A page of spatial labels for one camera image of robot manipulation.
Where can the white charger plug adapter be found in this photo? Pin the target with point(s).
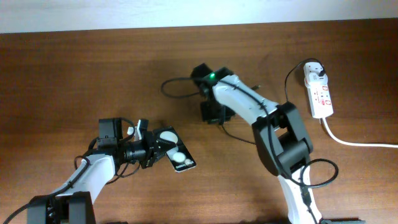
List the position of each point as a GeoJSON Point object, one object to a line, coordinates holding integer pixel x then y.
{"type": "Point", "coordinates": [314, 71]}

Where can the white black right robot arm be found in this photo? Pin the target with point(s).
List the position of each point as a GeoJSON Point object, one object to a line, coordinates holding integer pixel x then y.
{"type": "Point", "coordinates": [283, 144]}

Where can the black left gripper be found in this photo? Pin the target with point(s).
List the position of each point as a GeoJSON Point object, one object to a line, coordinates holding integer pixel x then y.
{"type": "Point", "coordinates": [153, 151]}

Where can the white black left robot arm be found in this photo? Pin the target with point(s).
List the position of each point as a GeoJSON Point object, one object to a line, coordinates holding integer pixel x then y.
{"type": "Point", "coordinates": [73, 201]}

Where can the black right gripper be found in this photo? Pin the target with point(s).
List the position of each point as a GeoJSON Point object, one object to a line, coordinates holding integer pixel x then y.
{"type": "Point", "coordinates": [211, 117]}

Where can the white power strip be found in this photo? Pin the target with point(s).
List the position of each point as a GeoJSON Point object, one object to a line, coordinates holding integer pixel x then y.
{"type": "Point", "coordinates": [319, 96]}

